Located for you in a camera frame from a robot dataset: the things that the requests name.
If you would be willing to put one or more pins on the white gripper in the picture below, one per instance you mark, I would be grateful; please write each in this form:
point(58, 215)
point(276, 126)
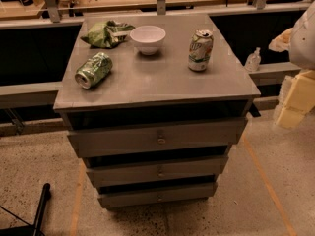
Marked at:
point(303, 44)

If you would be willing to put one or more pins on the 7up can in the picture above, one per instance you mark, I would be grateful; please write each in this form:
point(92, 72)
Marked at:
point(200, 49)

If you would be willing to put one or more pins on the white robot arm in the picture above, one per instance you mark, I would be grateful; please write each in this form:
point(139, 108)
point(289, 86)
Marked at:
point(299, 41)

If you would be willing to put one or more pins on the white bowl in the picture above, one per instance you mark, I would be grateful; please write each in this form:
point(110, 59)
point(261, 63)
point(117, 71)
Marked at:
point(148, 39)

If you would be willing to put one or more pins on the green can lying sideways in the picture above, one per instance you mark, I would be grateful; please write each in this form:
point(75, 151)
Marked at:
point(93, 70)

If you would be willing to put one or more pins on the clear sanitizer bottle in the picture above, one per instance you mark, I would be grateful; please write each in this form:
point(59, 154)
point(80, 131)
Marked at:
point(253, 61)

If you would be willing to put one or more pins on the grey drawer cabinet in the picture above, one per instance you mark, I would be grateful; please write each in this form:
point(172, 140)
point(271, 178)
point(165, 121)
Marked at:
point(144, 90)

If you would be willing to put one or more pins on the green chip bag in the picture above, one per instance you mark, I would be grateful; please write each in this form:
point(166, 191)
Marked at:
point(107, 34)

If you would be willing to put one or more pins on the top grey drawer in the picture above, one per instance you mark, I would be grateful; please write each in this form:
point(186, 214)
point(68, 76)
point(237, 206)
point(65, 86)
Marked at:
point(156, 137)

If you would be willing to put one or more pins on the grey drawer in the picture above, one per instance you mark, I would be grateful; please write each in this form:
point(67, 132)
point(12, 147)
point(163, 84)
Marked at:
point(142, 172)
point(159, 195)
point(156, 137)

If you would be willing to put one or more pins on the middle grey drawer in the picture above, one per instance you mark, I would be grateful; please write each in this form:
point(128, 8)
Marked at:
point(142, 172)

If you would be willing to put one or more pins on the bottom grey drawer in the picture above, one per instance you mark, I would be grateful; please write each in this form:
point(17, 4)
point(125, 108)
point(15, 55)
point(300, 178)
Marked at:
point(159, 195)

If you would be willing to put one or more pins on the black stand leg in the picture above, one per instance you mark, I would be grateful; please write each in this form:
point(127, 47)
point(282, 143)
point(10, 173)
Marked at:
point(30, 229)

